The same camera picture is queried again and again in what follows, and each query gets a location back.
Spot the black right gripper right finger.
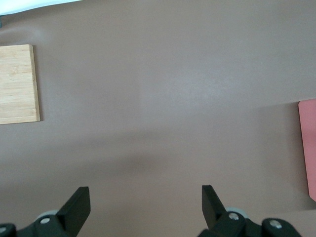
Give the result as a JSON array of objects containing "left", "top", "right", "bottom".
[{"left": 198, "top": 185, "right": 262, "bottom": 237}]

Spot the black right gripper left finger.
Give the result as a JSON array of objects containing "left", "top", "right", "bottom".
[{"left": 17, "top": 186, "right": 91, "bottom": 237}]

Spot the pink open metal box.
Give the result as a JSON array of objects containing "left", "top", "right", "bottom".
[{"left": 298, "top": 98, "right": 316, "bottom": 202}]

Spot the bamboo wooden cutting board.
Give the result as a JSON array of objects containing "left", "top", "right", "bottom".
[{"left": 0, "top": 44, "right": 41, "bottom": 125}]

